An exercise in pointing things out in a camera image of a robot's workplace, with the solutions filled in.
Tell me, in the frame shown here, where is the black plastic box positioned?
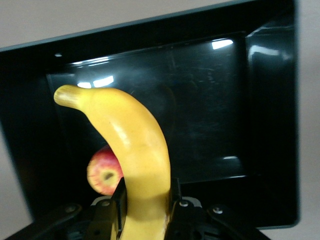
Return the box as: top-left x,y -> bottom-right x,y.
0,0 -> 300,230

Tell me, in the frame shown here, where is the yellow banana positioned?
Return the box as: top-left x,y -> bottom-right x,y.
53,84 -> 174,240

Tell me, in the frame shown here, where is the small red yellow apple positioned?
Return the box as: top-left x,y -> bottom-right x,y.
86,146 -> 125,196

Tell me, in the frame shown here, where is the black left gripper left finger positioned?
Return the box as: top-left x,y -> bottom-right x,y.
4,177 -> 129,240

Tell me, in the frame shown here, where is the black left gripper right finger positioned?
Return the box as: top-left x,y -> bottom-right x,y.
164,177 -> 271,240

